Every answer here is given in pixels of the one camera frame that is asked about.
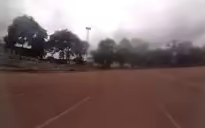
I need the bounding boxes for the row of trees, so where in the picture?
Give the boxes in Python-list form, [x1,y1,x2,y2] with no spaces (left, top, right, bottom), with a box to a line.
[3,14,205,69]

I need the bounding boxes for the tall floodlight pole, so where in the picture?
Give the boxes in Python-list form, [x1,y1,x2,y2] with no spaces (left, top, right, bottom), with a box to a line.
[85,26,92,62]

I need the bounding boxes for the red running track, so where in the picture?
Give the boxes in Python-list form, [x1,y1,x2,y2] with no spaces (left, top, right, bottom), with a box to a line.
[0,65,205,128]

